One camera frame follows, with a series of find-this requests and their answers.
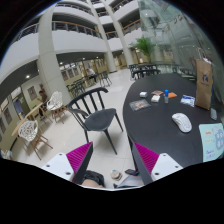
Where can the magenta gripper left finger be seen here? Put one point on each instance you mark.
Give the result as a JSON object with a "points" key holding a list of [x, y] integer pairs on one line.
{"points": [[79, 159]]}

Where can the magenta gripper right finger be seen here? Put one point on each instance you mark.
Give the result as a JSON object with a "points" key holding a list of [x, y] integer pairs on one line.
{"points": [[144, 160]]}

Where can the white perforated computer mouse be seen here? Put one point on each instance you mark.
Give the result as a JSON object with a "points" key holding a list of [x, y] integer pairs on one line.
{"points": [[182, 121]]}

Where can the black smartphone on floor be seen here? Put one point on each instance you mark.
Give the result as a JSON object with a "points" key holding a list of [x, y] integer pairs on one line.
{"points": [[132, 172]]}

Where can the round beige object on floor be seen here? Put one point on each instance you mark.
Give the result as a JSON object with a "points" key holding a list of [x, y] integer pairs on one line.
{"points": [[115, 175]]}

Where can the black wooden chair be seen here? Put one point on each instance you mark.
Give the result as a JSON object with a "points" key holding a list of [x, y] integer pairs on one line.
{"points": [[89, 110]]}

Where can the clear plastic snack packet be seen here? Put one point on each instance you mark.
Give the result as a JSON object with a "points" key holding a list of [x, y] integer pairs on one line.
{"points": [[139, 104]]}

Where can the white lattice chair near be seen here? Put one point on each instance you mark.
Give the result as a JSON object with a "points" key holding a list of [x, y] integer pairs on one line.
{"points": [[29, 131]]}

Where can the white lattice chair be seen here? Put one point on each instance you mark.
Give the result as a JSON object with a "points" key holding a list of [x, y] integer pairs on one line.
{"points": [[55, 105], [29, 131]]}

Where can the white lattice chair far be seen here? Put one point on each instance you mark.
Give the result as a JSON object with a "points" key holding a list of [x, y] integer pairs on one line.
{"points": [[55, 105]]}

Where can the white square box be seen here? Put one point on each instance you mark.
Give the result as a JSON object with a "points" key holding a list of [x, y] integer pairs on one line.
{"points": [[155, 98]]}

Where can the small white box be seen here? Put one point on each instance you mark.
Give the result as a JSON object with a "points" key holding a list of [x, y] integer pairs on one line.
{"points": [[143, 94]]}

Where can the light wooden table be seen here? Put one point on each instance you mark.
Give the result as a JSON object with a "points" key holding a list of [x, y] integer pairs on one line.
{"points": [[29, 115]]}

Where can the brown flat packet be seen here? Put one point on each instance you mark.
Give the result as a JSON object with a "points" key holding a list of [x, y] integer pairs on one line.
{"points": [[157, 92]]}

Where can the orange flat card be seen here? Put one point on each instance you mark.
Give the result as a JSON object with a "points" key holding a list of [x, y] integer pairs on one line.
{"points": [[172, 95]]}

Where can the small bottle with blue cap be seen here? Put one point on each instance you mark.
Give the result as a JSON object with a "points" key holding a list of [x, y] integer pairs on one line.
{"points": [[166, 94]]}

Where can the light blue printed mousepad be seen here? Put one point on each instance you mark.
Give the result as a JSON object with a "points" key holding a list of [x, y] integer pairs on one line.
{"points": [[212, 136]]}

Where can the white tissue packet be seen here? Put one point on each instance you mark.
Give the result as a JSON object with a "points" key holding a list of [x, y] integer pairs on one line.
{"points": [[188, 100]]}

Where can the small grey card stand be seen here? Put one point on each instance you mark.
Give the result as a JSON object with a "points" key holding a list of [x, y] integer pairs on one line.
{"points": [[213, 114]]}

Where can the seated person in background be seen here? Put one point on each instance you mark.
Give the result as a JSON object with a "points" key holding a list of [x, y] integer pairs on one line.
{"points": [[91, 74]]}

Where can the brown paper bag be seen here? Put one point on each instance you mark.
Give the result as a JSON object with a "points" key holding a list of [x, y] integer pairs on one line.
{"points": [[204, 84]]}

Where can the green potted palm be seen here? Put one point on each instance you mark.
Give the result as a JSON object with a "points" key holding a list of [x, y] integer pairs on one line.
{"points": [[145, 45]]}

